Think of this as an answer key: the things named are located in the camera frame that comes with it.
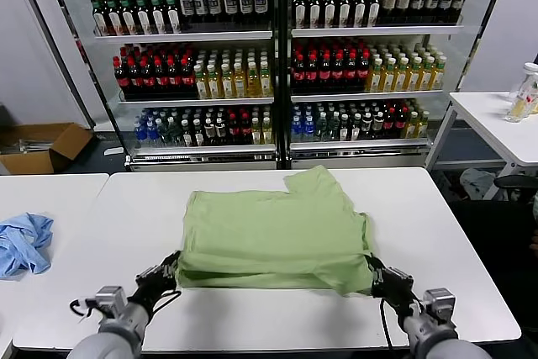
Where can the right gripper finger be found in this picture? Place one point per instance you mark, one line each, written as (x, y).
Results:
(397, 274)
(375, 279)

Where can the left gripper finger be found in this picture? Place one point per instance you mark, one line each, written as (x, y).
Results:
(155, 272)
(174, 275)

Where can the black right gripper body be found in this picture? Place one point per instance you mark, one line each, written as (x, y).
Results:
(397, 294)

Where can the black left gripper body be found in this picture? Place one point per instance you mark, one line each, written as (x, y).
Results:
(151, 296)

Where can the light green t-shirt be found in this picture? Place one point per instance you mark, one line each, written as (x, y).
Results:
(269, 233)

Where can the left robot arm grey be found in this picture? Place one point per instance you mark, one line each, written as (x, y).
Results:
(105, 342)

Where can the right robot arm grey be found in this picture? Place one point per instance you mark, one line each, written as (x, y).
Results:
(441, 346)

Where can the white plastic bag bundle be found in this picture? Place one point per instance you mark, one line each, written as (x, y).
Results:
(477, 184)

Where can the small white flat object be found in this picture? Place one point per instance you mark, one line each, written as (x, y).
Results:
(112, 151)

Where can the crumpled light blue shirt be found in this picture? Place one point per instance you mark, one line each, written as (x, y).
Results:
(21, 245)

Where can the clear water bottle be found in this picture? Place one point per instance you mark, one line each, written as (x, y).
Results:
(321, 128)
(333, 128)
(175, 132)
(165, 133)

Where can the blue water bottle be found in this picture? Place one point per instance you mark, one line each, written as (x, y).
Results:
(151, 132)
(309, 130)
(297, 130)
(140, 132)

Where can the small dark drink bottle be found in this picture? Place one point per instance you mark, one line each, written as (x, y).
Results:
(378, 126)
(186, 134)
(355, 128)
(221, 133)
(344, 128)
(198, 134)
(367, 127)
(209, 133)

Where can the black office chair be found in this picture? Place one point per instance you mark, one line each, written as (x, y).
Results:
(515, 182)

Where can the yellow juice bottle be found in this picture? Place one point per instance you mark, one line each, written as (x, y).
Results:
(388, 75)
(253, 80)
(256, 132)
(375, 76)
(267, 131)
(412, 125)
(240, 81)
(201, 83)
(266, 80)
(402, 75)
(214, 82)
(423, 125)
(438, 74)
(227, 82)
(414, 75)
(426, 74)

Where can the red cap cola bottle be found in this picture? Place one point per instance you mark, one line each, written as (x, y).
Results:
(233, 131)
(338, 72)
(363, 71)
(325, 73)
(175, 77)
(312, 73)
(188, 77)
(122, 79)
(390, 124)
(299, 73)
(351, 72)
(148, 78)
(161, 78)
(245, 130)
(401, 123)
(135, 78)

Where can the seated person teal top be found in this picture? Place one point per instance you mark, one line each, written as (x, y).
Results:
(534, 212)

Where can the open cardboard box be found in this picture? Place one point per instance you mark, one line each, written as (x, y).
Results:
(25, 163)

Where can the white side table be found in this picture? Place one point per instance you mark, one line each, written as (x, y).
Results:
(483, 111)

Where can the plastic wrapped metal parts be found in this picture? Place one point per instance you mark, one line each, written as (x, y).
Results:
(21, 144)

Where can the clear jar yellow contents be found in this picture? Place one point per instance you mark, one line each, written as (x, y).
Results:
(518, 111)

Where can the clear jar white lid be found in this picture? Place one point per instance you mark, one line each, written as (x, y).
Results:
(530, 77)

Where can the white display cabinet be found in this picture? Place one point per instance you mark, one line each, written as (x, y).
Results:
(185, 36)
(370, 31)

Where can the glass cabinet door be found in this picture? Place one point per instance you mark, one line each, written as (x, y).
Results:
(65, 39)
(477, 39)

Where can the green cap dark tea bottle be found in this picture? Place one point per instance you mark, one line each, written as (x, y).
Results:
(99, 16)
(360, 6)
(143, 13)
(345, 6)
(114, 15)
(172, 12)
(300, 8)
(315, 7)
(373, 6)
(158, 12)
(330, 7)
(128, 14)

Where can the beige label dark drink bottle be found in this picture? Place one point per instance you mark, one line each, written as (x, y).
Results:
(404, 1)
(389, 1)

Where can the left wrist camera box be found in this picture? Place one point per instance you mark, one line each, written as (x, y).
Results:
(111, 298)

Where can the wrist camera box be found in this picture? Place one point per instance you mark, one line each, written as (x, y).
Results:
(439, 304)
(111, 298)

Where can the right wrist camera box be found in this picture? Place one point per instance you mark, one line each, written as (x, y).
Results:
(439, 304)

